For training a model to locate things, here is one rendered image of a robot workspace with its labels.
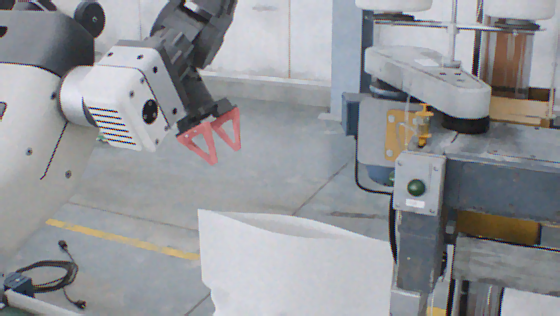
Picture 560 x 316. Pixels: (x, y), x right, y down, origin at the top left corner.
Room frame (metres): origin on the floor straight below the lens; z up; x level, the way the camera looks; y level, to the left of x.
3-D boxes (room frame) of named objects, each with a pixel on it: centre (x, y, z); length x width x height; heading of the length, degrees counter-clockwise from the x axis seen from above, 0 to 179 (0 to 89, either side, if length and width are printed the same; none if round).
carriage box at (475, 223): (1.34, -0.52, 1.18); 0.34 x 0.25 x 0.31; 155
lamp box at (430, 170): (0.93, -0.24, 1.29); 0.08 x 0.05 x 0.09; 65
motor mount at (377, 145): (1.36, -0.34, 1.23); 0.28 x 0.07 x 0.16; 65
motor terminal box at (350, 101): (1.47, -0.21, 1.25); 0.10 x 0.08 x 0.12; 0
